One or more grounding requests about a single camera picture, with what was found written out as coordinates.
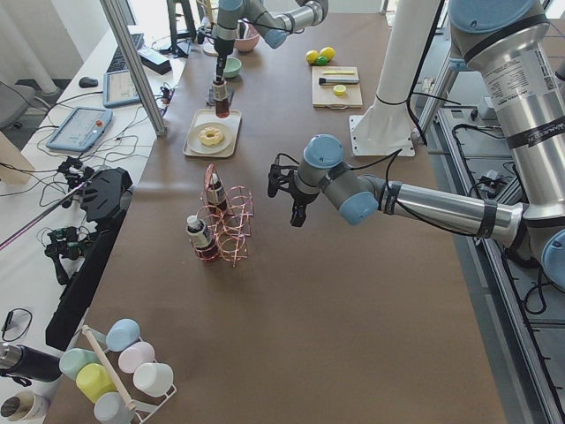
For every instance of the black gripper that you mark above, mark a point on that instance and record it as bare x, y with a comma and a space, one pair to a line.
300, 199
220, 62

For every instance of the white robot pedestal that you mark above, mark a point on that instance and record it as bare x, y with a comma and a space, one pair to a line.
386, 126

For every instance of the cream serving tray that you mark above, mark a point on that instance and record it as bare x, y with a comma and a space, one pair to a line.
208, 116

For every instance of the yellow lemon far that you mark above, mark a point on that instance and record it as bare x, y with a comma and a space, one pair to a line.
328, 53

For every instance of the glazed donut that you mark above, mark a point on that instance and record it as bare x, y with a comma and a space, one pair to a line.
210, 136

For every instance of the tea bottle middle rack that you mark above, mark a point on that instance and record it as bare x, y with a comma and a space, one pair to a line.
216, 195

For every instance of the steel muddler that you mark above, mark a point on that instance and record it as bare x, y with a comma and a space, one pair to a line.
337, 81

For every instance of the white plate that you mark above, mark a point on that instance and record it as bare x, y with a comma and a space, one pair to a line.
195, 145

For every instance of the tea bottle picked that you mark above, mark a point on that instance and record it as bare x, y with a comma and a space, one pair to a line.
221, 97

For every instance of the copper wire bottle rack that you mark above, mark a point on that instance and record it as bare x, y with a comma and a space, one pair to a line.
233, 227

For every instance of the teach pendant tablet near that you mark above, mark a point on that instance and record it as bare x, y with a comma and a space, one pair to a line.
80, 130

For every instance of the wooden cutting board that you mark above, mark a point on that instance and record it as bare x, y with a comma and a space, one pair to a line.
323, 95

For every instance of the pink bowl of ice cubes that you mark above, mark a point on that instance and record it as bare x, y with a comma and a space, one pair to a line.
247, 37

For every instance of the tea bottle end rack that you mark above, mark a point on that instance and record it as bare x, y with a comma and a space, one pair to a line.
202, 239

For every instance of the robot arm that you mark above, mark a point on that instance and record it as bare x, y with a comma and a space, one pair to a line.
502, 41
273, 28

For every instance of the yellow lemon near bowl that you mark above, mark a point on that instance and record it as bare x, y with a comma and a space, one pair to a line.
311, 56

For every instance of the cup rack with pastel cups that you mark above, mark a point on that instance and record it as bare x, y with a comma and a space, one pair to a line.
118, 373

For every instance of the teach pendant tablet far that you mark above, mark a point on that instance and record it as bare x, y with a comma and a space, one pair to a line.
118, 89

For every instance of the half lemon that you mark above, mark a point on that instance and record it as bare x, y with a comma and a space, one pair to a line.
339, 90

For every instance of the teach pendant tablet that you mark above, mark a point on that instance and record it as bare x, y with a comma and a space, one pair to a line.
80, 130
118, 89

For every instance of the black thermos bottle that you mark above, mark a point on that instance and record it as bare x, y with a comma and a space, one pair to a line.
24, 364

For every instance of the green lime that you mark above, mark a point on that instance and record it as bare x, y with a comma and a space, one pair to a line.
321, 61

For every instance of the green bowl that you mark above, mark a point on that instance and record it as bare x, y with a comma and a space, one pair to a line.
232, 68

